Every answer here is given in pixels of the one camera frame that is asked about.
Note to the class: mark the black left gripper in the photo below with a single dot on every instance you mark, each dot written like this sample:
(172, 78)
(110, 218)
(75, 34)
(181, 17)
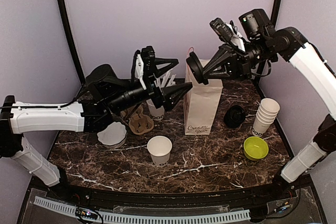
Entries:
(157, 96)

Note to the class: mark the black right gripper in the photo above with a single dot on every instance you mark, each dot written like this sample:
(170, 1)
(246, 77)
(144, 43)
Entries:
(238, 64)

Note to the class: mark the black cup lid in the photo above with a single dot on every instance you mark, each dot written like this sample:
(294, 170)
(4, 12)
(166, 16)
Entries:
(196, 68)

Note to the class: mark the white paper cup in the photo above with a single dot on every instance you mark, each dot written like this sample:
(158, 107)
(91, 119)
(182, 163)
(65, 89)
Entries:
(160, 148)

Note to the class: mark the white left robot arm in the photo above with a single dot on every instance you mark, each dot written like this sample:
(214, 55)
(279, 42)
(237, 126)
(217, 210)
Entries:
(110, 96)

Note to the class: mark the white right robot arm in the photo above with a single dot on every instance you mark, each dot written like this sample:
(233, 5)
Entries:
(265, 43)

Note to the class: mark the bundle of wrapped straws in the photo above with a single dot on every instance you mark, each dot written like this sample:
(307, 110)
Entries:
(166, 81)

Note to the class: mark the paper cup holding straws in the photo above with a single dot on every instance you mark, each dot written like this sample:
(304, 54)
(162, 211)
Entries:
(157, 114)

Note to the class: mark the white paper bag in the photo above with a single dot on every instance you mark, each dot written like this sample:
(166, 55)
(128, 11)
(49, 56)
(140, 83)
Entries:
(200, 105)

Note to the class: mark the cardboard cup carrier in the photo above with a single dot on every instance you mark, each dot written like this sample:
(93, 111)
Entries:
(138, 122)

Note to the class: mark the stack of black lids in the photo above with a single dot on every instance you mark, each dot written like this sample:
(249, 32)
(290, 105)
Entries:
(234, 117)

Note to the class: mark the stack of white paper cups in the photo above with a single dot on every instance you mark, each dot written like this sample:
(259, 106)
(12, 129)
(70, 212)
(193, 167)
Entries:
(265, 116)

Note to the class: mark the white fluted dish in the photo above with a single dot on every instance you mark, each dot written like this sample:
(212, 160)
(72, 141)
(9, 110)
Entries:
(114, 136)

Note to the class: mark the green bowl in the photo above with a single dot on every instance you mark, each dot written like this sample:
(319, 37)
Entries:
(255, 148)

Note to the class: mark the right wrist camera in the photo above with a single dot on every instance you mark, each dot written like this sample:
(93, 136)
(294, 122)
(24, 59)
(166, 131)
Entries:
(228, 33)

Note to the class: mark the white cable duct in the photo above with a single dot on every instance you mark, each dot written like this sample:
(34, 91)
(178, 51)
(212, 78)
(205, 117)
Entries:
(140, 215)

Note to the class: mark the left black frame post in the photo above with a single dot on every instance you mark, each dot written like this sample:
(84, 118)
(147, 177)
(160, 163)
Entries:
(70, 41)

